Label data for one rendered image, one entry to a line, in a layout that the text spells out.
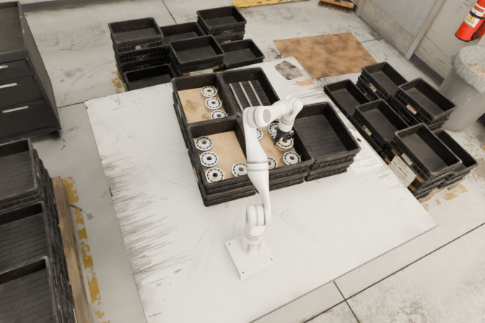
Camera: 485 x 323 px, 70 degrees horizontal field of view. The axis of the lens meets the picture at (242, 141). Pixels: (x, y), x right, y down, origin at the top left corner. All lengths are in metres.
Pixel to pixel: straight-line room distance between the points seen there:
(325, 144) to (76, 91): 2.40
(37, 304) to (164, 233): 0.67
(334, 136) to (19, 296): 1.86
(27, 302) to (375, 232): 1.77
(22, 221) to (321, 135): 1.82
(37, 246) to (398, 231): 1.99
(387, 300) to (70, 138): 2.71
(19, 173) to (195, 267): 1.27
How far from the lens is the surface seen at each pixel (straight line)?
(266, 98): 2.27
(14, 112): 2.98
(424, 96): 3.40
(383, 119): 3.16
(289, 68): 2.76
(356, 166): 2.25
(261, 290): 1.75
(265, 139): 2.03
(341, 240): 1.96
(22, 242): 2.35
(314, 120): 2.22
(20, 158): 2.54
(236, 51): 3.39
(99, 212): 2.75
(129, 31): 3.40
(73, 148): 3.14
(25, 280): 2.13
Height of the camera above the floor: 2.35
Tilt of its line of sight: 50 degrees down
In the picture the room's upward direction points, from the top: 11 degrees clockwise
